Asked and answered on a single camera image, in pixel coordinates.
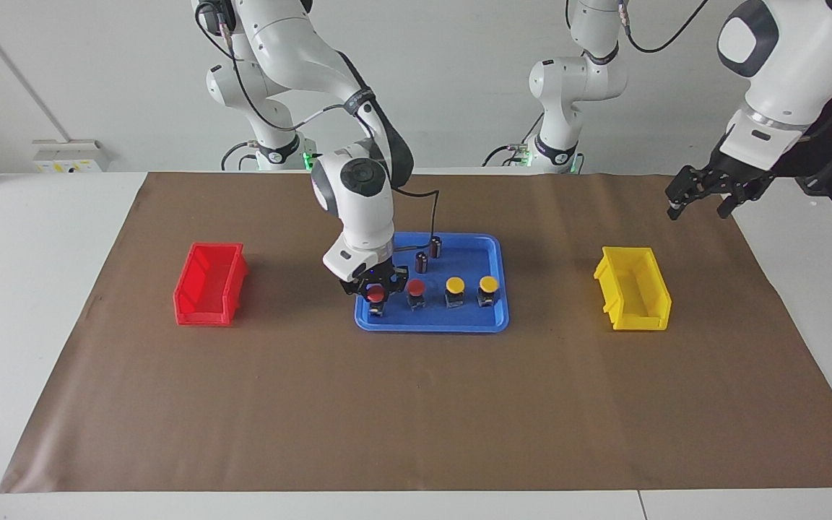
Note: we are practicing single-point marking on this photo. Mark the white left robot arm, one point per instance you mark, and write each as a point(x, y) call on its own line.
point(791, 65)

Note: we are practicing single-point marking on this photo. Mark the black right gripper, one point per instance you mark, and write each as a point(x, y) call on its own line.
point(376, 273)

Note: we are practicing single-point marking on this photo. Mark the blue plastic tray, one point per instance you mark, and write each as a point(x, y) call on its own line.
point(430, 321)

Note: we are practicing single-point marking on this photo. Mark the black cylindrical capacitor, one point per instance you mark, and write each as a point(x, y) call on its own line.
point(422, 263)
point(435, 247)

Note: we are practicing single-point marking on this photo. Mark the yellow push button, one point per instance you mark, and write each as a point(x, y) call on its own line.
point(488, 285)
point(454, 287)

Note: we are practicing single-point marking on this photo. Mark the brown paper table mat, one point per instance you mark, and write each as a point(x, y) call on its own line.
point(416, 404)

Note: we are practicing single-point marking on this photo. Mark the red push button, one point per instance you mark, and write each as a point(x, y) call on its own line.
point(376, 293)
point(416, 289)

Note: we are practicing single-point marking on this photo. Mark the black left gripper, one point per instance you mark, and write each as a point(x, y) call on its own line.
point(737, 177)

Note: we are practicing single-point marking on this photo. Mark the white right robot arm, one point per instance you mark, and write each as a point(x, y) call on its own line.
point(358, 195)

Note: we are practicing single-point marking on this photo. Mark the yellow plastic bin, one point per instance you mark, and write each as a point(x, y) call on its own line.
point(640, 318)

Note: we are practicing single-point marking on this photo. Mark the white box with yellow labels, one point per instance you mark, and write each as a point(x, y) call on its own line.
point(69, 155)

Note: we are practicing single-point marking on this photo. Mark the red plastic bin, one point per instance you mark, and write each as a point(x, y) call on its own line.
point(203, 310)

